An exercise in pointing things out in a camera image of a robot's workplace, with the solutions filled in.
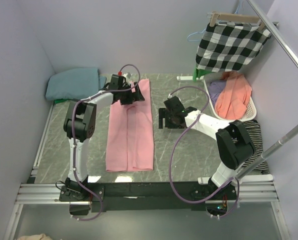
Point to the blue wire hanger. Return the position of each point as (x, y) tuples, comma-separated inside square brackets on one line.
[(192, 37)]

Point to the pink t-shirt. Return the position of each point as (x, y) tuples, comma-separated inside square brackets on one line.
[(130, 139)]

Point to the black white checkered cloth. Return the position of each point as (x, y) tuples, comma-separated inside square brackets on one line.
[(229, 46)]

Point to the metal clothes rack pole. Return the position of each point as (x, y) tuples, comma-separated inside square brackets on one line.
[(294, 58)]

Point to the black white striped garment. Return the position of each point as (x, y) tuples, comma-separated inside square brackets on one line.
[(254, 130)]

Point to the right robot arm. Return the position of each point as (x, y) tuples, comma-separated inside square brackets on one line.
[(234, 143)]

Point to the folded teal t-shirt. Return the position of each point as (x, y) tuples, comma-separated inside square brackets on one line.
[(77, 83)]

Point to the wooden clothes hanger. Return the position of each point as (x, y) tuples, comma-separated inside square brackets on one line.
[(235, 18)]

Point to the aluminium frame rail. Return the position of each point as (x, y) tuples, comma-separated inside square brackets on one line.
[(37, 204)]

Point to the purple garment in basket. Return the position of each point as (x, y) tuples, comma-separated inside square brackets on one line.
[(215, 88)]

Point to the orange shirt in basket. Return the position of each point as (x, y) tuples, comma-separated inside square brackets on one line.
[(233, 101)]

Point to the white rack foot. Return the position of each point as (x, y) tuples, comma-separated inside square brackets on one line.
[(185, 78)]

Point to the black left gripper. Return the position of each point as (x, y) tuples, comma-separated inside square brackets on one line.
[(138, 96)]

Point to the white laundry basket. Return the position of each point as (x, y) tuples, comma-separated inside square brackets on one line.
[(251, 109)]

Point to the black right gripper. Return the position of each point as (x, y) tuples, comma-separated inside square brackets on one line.
[(162, 114)]

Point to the beige cloth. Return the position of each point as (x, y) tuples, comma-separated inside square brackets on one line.
[(41, 236)]

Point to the green hanging garment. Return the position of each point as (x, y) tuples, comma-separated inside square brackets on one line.
[(198, 73)]

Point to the black mounting base bar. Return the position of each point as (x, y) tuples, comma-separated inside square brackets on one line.
[(137, 196)]

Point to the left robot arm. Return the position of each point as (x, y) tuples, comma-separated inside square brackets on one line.
[(80, 120)]

